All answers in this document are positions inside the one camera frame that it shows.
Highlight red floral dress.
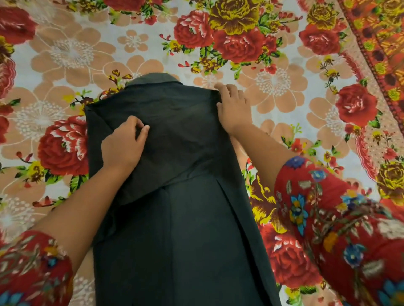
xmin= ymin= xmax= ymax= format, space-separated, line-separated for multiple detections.
xmin=0 ymin=156 xmax=404 ymax=306

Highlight person's left hand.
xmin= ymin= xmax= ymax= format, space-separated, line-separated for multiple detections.
xmin=101 ymin=116 xmax=151 ymax=177

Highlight bed with floral sheet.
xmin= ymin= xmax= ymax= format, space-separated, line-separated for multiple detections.
xmin=0 ymin=0 xmax=404 ymax=306

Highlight person's right hand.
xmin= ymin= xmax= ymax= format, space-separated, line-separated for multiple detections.
xmin=214 ymin=82 xmax=253 ymax=137

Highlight person's left forearm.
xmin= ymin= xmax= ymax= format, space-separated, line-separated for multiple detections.
xmin=31 ymin=164 xmax=135 ymax=270

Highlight person's right forearm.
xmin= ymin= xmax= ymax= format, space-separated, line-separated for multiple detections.
xmin=229 ymin=123 xmax=298 ymax=193

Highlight black shirt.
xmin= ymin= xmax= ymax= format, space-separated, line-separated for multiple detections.
xmin=83 ymin=72 xmax=282 ymax=306

